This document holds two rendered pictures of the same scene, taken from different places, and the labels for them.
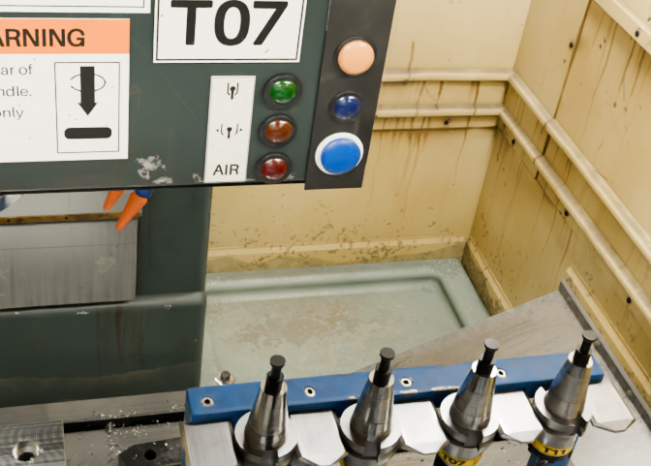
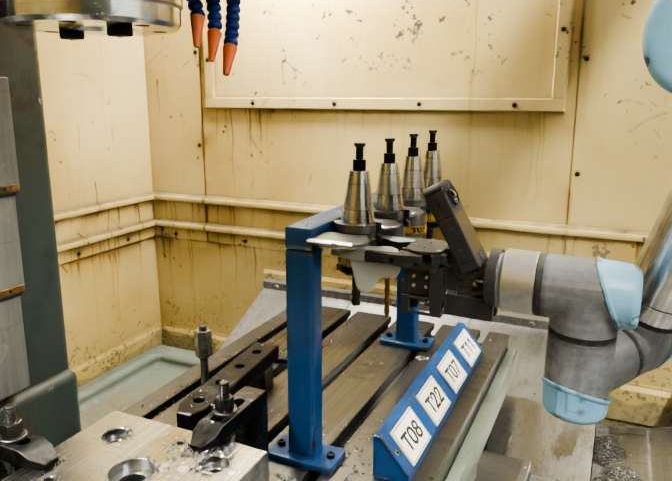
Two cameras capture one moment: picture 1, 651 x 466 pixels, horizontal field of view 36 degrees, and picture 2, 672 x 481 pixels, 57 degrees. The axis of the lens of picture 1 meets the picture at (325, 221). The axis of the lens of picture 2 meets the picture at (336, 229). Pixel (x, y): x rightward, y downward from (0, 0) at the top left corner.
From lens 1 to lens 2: 0.88 m
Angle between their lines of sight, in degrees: 47
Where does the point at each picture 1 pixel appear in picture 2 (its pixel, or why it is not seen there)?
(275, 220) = not seen: hidden behind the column
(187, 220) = (48, 297)
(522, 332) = (266, 314)
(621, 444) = not seen: hidden behind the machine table
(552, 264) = (248, 280)
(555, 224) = (238, 255)
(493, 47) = (139, 178)
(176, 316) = (60, 396)
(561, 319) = (280, 297)
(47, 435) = (118, 420)
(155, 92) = not seen: outside the picture
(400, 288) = (140, 375)
